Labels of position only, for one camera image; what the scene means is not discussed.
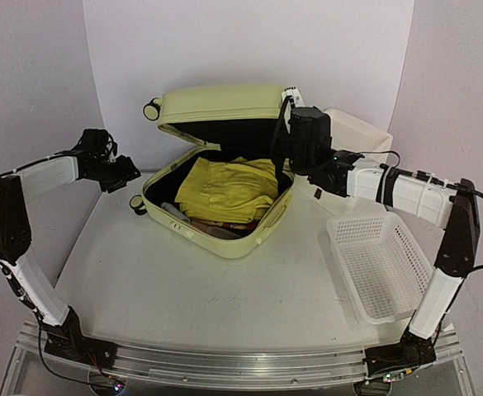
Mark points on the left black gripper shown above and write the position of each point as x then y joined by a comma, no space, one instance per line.
126,173

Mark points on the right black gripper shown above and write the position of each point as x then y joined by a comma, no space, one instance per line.
281,149

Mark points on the yellow garment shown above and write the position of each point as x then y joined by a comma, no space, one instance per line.
239,192

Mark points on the pale green hard-shell suitcase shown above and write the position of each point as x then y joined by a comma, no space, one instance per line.
224,123

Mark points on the white perforated plastic basket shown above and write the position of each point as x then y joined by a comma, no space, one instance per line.
383,268

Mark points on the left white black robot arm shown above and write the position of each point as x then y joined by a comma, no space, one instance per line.
29,284

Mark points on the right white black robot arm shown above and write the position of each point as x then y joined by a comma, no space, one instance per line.
450,207

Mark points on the white three-drawer storage cabinet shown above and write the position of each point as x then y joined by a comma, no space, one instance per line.
352,134

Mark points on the white grey tube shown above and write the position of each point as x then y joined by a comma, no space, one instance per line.
173,211

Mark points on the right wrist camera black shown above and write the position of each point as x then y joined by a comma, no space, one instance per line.
306,125

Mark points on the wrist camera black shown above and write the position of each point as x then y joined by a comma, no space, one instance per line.
98,144
306,125

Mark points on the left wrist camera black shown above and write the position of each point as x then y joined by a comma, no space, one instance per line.
98,144

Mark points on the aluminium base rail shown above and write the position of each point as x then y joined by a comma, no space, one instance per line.
244,356

